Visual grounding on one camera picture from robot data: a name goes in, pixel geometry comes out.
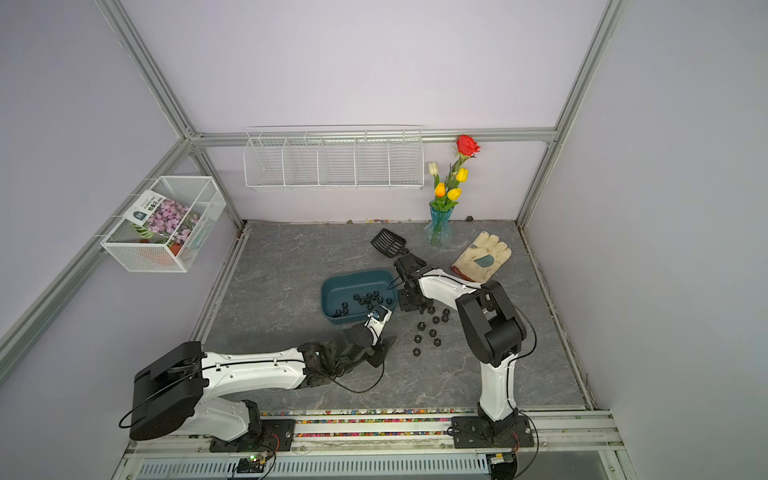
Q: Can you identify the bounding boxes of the teal plastic storage box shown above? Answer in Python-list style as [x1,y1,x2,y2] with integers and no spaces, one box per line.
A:
[320,269,398,324]

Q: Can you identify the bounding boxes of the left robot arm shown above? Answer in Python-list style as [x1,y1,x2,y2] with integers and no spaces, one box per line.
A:
[118,313,397,445]

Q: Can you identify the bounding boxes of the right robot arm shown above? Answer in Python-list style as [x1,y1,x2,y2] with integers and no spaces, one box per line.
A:
[394,253,536,451]

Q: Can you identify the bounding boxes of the black plastic scoop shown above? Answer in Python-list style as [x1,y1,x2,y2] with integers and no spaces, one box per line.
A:
[370,228,409,258]

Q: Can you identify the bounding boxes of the cream work glove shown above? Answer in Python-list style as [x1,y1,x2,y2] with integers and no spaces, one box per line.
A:
[451,231,512,283]

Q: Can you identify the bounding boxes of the red and yellow flowers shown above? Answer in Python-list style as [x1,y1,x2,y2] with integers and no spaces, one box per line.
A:
[427,135,481,212]

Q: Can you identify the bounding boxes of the pink flower packet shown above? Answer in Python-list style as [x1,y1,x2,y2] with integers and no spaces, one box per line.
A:
[122,190,201,246]

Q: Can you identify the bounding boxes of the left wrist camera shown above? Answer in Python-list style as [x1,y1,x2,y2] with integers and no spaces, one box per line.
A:
[365,305,392,346]

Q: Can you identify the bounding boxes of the white wire wall shelf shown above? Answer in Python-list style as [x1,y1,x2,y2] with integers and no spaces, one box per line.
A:
[243,125,425,190]

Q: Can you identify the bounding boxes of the metal base rail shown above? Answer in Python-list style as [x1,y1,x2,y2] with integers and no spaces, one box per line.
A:
[113,407,637,479]

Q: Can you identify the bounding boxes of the white wire basket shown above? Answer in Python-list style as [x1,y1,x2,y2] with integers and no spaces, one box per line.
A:
[101,175,226,273]

